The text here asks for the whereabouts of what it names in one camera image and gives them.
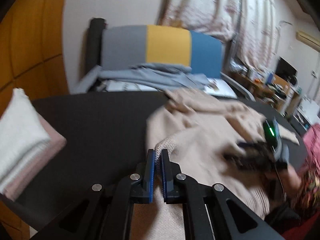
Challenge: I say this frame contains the beige knit sweater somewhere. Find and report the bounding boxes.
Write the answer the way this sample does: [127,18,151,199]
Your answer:
[130,87,301,240]

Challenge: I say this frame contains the folded white pink clothes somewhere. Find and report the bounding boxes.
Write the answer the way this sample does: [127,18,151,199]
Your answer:
[1,88,67,201]

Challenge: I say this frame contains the person right hand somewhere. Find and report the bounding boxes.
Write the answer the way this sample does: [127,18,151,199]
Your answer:
[279,164,302,198]

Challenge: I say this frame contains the pink ruffled bed cover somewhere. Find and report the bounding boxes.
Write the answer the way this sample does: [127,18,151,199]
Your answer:
[298,123,320,177]

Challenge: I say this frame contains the white shelf unit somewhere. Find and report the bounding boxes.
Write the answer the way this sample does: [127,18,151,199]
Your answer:
[293,96,319,131]

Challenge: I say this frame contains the cluttered wooden desk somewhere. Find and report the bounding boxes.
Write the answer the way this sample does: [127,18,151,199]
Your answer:
[230,73,301,118]

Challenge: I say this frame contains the black monitor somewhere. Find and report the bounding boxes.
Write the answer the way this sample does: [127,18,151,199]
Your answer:
[275,57,297,81]

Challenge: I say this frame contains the grey cloth on chair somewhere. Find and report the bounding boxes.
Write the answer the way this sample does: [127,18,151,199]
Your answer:
[98,63,210,90]

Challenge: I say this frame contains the grey yellow blue chair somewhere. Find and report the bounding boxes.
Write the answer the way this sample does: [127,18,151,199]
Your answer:
[74,18,254,100]

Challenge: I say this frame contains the floral pink curtain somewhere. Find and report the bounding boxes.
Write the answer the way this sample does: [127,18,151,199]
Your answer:
[159,0,276,69]

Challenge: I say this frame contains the orange wooden cabinet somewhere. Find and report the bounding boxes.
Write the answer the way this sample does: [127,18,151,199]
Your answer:
[0,0,71,240]

